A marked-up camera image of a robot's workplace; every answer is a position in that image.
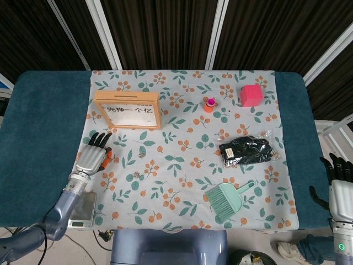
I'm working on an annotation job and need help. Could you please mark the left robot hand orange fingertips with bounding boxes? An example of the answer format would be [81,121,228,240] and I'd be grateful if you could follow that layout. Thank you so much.
[74,131,114,176]

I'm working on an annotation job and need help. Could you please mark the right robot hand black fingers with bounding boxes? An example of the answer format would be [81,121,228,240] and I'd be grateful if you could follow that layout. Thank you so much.
[308,152,353,221]

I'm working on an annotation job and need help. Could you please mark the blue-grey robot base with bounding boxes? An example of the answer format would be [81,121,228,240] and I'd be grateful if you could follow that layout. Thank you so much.
[110,228,229,265]

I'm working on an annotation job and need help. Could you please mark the green bristle hand brush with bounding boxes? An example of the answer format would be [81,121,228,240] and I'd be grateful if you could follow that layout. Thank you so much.
[204,184,237,221]

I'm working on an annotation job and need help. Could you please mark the silver digital scale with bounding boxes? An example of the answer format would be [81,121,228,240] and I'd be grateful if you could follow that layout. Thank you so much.
[67,192,98,229]

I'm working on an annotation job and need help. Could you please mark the person leg in jeans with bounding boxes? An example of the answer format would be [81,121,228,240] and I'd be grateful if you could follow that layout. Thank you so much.
[296,234,336,265]

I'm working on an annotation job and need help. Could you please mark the teal table cover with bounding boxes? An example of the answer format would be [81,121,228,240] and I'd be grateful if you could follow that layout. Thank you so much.
[0,70,339,230]

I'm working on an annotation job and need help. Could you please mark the white sneaker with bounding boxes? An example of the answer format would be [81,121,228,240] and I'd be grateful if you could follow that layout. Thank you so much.
[276,241,307,263]

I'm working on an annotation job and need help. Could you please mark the black power plug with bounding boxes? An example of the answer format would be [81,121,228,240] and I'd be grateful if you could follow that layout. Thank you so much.
[98,230,114,243]

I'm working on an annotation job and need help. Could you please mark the floral print tablecloth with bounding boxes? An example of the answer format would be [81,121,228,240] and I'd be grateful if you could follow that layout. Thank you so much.
[61,69,300,231]

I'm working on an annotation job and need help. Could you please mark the black gloves in plastic bag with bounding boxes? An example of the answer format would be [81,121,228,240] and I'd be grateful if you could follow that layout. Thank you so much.
[216,130,282,168]

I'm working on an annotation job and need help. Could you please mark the dark slatted partition panel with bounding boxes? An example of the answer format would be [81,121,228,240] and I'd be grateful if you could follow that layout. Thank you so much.
[0,0,86,83]
[55,0,114,70]
[99,0,220,70]
[212,0,353,76]
[305,44,353,122]

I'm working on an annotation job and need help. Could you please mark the green dustpan brush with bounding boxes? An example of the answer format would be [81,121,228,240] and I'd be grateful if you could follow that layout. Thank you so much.
[204,179,256,224]

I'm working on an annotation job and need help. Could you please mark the black waste bin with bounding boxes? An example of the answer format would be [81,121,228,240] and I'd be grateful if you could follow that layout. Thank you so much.
[228,250,278,265]

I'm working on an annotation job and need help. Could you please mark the pink foam cube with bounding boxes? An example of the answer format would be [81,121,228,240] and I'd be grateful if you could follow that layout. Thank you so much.
[239,84,263,107]

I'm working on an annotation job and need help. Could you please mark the wooden coin bank frame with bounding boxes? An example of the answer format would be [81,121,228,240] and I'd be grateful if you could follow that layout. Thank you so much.
[93,91,163,130]

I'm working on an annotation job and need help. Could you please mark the white partition post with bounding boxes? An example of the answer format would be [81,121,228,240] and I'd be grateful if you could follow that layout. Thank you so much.
[47,0,91,70]
[84,0,122,70]
[302,23,353,86]
[205,0,230,70]

